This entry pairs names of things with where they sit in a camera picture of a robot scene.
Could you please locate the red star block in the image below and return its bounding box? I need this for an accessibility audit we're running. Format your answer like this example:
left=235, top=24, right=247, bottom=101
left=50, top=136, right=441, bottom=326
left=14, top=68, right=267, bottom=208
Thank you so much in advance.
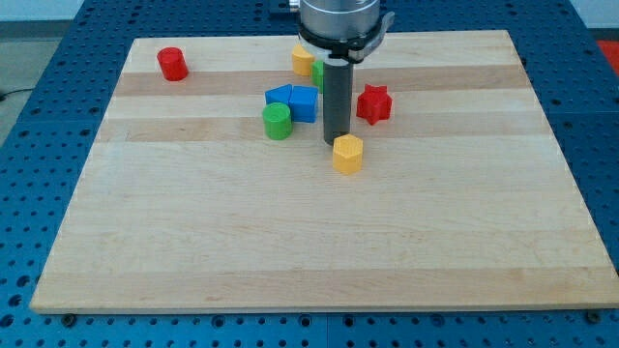
left=356, top=84, right=393, bottom=126

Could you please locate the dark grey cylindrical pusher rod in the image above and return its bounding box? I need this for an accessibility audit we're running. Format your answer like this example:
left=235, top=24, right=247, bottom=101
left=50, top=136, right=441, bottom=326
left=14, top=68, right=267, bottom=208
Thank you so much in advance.
left=322, top=59, right=354, bottom=145

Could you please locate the yellow block behind rod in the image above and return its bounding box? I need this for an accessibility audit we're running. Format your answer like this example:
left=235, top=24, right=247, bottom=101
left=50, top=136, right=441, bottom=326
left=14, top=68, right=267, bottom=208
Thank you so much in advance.
left=291, top=43, right=315, bottom=76

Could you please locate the green cylinder block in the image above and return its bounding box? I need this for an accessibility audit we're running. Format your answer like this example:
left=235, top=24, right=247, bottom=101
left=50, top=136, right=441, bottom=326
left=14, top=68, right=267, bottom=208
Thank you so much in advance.
left=262, top=102, right=293, bottom=140

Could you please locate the green block behind rod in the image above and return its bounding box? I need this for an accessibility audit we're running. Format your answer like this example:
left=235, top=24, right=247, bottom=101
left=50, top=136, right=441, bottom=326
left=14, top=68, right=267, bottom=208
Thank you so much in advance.
left=310, top=60, right=324, bottom=93

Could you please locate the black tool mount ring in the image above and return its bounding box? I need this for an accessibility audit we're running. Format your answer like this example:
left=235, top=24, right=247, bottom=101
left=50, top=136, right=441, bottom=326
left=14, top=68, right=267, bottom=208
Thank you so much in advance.
left=299, top=12, right=395, bottom=63

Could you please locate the blue cube block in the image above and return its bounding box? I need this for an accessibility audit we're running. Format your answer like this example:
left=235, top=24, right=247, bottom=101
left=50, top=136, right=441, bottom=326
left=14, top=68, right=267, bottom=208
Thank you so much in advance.
left=288, top=86, right=318, bottom=123

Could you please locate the wooden board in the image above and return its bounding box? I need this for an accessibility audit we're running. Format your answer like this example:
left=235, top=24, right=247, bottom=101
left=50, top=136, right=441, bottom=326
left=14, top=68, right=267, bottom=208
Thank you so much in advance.
left=30, top=30, right=618, bottom=314

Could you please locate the red cylinder block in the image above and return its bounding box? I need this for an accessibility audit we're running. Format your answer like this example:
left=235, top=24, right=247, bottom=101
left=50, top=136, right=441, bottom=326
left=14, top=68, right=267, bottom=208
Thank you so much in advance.
left=157, top=46, right=189, bottom=81

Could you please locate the blue triangle block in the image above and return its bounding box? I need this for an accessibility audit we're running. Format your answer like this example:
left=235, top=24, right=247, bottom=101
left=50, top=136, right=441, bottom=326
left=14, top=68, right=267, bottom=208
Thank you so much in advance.
left=264, top=84, right=293, bottom=105

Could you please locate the yellow hexagon block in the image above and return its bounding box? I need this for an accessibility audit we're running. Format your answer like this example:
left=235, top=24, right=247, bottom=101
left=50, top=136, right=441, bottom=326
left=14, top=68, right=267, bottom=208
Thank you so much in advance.
left=333, top=134, right=364, bottom=175

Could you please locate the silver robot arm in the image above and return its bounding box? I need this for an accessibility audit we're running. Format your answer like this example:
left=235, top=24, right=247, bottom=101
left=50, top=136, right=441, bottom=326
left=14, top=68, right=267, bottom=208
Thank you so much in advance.
left=298, top=0, right=395, bottom=145

